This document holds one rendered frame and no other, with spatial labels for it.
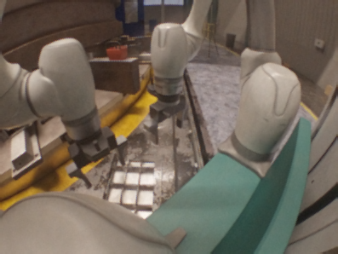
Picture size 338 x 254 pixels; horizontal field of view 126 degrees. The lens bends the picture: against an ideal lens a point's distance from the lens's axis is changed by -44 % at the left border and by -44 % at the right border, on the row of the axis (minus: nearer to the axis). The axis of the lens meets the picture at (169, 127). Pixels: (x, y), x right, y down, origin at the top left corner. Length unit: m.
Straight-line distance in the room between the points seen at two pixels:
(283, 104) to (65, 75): 0.43
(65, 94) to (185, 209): 0.34
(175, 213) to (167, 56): 0.38
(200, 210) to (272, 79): 0.33
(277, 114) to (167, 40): 0.32
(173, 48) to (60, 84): 0.28
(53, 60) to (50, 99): 0.07
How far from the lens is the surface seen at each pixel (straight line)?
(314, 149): 0.32
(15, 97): 0.33
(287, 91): 0.37
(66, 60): 0.28
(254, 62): 0.53
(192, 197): 0.38
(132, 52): 2.71
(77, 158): 0.40
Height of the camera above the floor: 1.06
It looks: 39 degrees down
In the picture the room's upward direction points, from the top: 1 degrees clockwise
